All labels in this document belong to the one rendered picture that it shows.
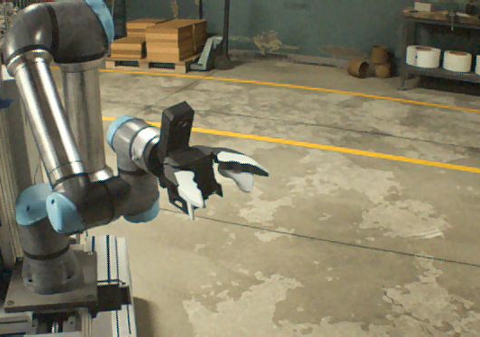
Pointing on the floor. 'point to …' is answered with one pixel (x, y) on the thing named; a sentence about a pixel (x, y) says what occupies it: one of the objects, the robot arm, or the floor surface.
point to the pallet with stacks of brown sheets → (159, 44)
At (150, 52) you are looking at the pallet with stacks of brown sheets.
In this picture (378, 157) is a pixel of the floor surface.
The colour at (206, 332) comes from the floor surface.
